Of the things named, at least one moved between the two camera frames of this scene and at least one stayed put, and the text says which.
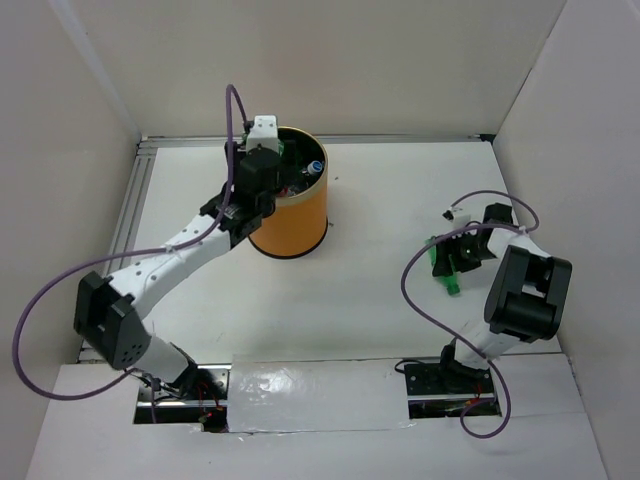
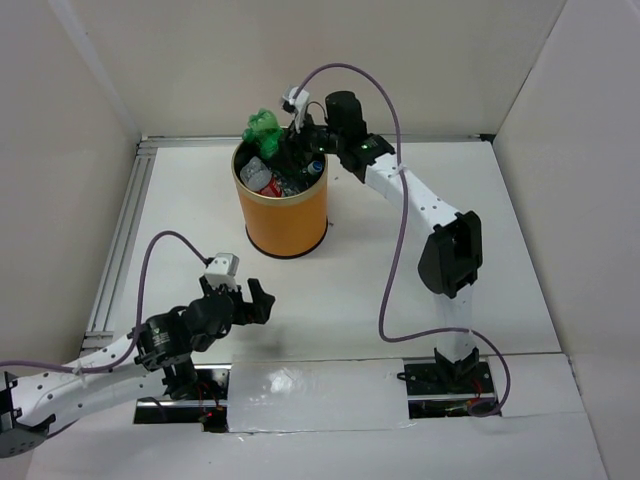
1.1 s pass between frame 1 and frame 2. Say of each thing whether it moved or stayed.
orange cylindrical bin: stayed
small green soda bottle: moved
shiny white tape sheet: stayed
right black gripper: moved
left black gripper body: moved
